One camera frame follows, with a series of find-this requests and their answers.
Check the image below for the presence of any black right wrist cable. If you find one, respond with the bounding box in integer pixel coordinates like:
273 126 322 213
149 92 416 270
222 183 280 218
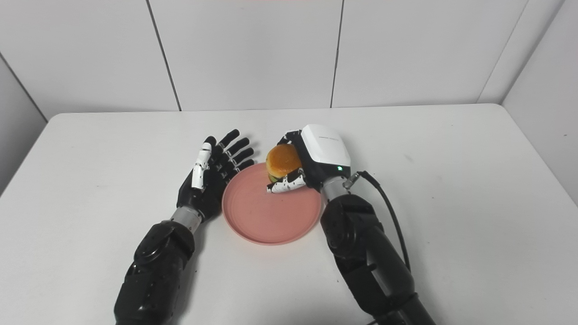
344 171 411 273

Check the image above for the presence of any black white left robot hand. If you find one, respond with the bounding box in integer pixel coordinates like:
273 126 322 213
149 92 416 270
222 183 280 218
177 129 255 222

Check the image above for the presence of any pink round plate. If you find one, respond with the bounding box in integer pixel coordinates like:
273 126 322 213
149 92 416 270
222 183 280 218
222 162 323 246

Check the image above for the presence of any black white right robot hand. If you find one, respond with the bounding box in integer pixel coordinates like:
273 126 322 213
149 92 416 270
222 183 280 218
266 124 352 194

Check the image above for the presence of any toy hamburger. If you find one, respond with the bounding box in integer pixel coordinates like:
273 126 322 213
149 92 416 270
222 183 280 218
266 144 304 184

